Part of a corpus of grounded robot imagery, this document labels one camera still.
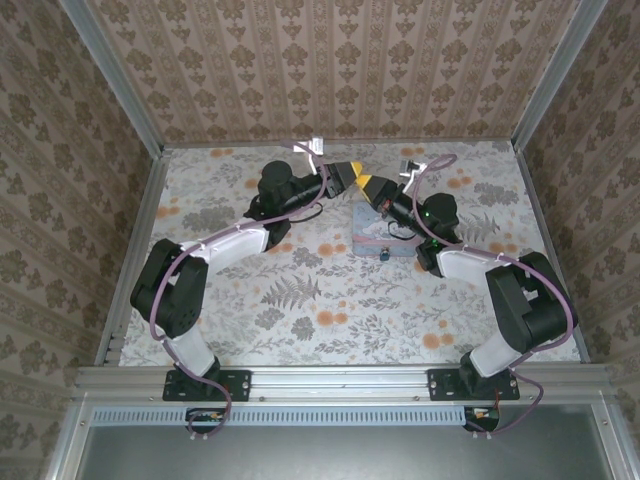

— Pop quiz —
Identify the grey metal sheet panel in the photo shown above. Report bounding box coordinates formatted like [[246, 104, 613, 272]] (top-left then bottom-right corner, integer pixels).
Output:
[[44, 403, 640, 480]]

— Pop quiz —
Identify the thin black wire right gripper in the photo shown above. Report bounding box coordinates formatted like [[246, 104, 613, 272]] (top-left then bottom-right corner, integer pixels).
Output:
[[388, 221, 427, 242]]

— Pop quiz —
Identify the thin black wire gripper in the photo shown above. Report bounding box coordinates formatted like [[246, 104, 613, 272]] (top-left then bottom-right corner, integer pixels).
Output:
[[388, 221, 427, 242], [248, 196, 327, 222]]

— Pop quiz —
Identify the thin black wire left gripper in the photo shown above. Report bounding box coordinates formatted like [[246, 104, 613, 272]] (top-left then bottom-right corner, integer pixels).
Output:
[[248, 196, 327, 222]]

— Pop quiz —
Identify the aluminium right side frame rail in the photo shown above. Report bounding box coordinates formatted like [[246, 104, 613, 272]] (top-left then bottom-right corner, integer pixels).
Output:
[[513, 139, 610, 366]]

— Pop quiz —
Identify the aluminium frame rail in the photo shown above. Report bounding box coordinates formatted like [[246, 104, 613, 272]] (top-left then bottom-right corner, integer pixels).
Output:
[[74, 363, 621, 403], [94, 144, 170, 369], [513, 139, 610, 366]]

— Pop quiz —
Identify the aluminium left side frame rail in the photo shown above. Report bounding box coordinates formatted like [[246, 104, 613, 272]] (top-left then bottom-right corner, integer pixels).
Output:
[[94, 144, 170, 369]]

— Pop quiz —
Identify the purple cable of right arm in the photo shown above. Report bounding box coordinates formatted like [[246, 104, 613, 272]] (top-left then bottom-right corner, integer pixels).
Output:
[[409, 153, 574, 441]]

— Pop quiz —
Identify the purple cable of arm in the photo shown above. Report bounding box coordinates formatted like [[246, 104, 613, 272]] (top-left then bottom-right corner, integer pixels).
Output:
[[149, 141, 334, 444], [409, 153, 574, 441]]

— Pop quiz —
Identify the black base plate of right arm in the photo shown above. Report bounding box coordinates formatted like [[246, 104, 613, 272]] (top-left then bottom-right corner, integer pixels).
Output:
[[428, 368, 521, 403]]

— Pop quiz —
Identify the aluminium right upright post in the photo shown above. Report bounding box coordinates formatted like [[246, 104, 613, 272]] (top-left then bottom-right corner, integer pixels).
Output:
[[510, 0, 585, 147]]

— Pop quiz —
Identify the aluminium upright post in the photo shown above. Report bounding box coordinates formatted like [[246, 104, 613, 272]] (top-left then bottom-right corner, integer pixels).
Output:
[[59, 0, 167, 154], [510, 0, 585, 147]]

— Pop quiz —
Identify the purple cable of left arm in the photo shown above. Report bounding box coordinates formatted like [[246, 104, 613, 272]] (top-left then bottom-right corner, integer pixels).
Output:
[[149, 141, 334, 444]]

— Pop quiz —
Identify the aluminium front frame rail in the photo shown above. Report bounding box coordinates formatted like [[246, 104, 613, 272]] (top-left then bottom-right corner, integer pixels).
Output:
[[74, 363, 621, 403]]

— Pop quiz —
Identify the aluminium left upright post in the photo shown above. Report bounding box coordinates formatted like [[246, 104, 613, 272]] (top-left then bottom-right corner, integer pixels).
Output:
[[59, 0, 167, 154]]

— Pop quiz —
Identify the right connector board with wires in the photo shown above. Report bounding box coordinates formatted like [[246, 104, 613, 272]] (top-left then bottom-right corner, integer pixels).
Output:
[[463, 406, 502, 432]]

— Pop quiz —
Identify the connector board with wires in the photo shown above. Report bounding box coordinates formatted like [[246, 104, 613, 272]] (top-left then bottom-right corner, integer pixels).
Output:
[[185, 407, 227, 429], [463, 406, 502, 432]]

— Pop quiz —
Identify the black base plate of left arm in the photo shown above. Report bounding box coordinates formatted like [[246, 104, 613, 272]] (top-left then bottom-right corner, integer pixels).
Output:
[[163, 368, 252, 403]]

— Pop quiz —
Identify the grey slotted cable duct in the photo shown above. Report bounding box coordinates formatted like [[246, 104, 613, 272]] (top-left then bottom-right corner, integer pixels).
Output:
[[92, 405, 506, 427]]

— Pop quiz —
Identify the left connector board with wires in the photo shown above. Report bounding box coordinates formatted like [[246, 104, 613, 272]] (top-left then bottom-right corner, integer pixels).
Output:
[[185, 407, 227, 429]]

